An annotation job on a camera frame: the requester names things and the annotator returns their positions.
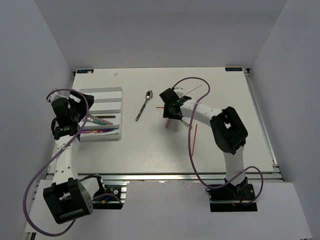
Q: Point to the knife with teal handle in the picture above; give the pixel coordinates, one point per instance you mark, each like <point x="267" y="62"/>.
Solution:
<point x="99" y="121"/>

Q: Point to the orange chopstick lower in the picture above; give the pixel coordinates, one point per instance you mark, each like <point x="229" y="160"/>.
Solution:
<point x="193" y="140"/>

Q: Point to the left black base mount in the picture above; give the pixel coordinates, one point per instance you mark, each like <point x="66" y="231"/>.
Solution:
<point x="104" y="196"/>

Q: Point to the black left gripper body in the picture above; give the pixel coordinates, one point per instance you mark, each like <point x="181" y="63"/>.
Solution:
<point x="78" y="111"/>

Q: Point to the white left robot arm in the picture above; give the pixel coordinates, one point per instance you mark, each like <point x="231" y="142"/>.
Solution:
<point x="69" y="197"/>

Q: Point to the blue label sticker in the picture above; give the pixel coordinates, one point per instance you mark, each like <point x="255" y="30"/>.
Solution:
<point x="233" y="69"/>
<point x="84" y="71"/>

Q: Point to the silver fork black handle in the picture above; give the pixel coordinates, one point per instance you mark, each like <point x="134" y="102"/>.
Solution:
<point x="106" y="116"/>

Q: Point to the aluminium table frame rail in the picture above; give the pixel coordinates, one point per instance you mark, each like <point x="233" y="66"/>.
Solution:
<point x="275" y="165"/>

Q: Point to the white divided cutlery tray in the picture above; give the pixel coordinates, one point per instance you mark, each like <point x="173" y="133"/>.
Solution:
<point x="107" y="101"/>

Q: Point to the gold spoon pink handle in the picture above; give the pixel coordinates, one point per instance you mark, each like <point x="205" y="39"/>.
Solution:
<point x="167" y="124"/>

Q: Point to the fork with pink handle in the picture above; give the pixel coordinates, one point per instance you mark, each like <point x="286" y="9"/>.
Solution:
<point x="91" y="116"/>

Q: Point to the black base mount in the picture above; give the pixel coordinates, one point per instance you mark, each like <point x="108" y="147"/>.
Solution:
<point x="104" y="196"/>
<point x="224" y="200"/>

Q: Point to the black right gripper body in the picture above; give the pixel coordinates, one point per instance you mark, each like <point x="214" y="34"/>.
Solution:
<point x="167" y="113"/>

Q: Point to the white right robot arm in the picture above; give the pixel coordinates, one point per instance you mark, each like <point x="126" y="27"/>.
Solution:
<point x="228" y="130"/>

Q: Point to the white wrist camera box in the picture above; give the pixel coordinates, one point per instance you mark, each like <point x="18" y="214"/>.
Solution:
<point x="54" y="95"/>

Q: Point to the blue label sticker right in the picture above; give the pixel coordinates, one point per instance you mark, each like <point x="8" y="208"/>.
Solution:
<point x="233" y="69"/>

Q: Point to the blue label sticker left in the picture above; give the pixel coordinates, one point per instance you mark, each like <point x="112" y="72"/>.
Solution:
<point x="84" y="71"/>

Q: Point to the silver spoon patterned handle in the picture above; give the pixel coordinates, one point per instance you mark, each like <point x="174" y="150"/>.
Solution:
<point x="148" y="97"/>

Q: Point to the silver spoon iridescent handle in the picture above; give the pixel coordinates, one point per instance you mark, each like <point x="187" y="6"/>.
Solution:
<point x="187" y="124"/>

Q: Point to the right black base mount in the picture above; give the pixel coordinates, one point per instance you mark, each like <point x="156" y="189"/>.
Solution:
<point x="224" y="200"/>

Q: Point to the iridescent rainbow knife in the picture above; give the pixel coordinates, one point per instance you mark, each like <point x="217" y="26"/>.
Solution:
<point x="98" y="131"/>

